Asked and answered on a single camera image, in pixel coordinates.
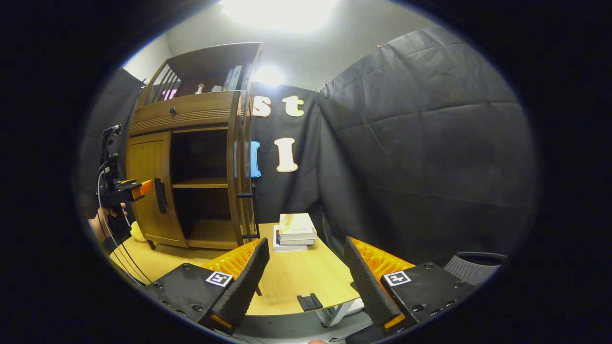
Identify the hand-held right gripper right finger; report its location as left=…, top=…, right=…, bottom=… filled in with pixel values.
left=343, top=236, right=478, bottom=331

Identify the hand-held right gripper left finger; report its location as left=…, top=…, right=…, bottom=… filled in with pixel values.
left=142, top=237, right=271, bottom=335

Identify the wooden cabinet door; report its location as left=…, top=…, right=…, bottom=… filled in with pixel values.
left=126, top=131, right=188, bottom=248
left=226, top=91, right=261, bottom=247

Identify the wooden double-door shoe cabinet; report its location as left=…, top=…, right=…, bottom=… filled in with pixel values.
left=125, top=42, right=263, bottom=250

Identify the wooden cabinet shelf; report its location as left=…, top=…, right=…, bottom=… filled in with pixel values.
left=171, top=178, right=229, bottom=189

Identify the wooden cabinet drawer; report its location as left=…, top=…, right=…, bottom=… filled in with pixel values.
left=128, top=91, right=241, bottom=138

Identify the white flat book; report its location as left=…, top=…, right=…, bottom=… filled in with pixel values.
left=273, top=224, right=310, bottom=253

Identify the black table clamp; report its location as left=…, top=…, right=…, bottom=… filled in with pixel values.
left=297, top=293, right=324, bottom=312

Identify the thin dark flat book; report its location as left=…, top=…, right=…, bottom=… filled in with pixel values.
left=276, top=229, right=316, bottom=247

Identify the beige flat book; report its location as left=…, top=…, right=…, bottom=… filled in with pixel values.
left=279, top=213, right=318, bottom=241

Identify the grey mesh chair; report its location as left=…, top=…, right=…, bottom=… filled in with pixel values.
left=443, top=251, right=507, bottom=286

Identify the round bright lamp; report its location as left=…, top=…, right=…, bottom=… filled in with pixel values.
left=255, top=64, right=284, bottom=87

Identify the rectangular ceiling light panel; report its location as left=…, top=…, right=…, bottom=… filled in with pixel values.
left=219, top=0, right=341, bottom=33

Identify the white table frame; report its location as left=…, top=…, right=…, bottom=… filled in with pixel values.
left=313, top=297, right=366, bottom=328

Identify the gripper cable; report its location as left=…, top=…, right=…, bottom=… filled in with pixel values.
left=97, top=162, right=151, bottom=286

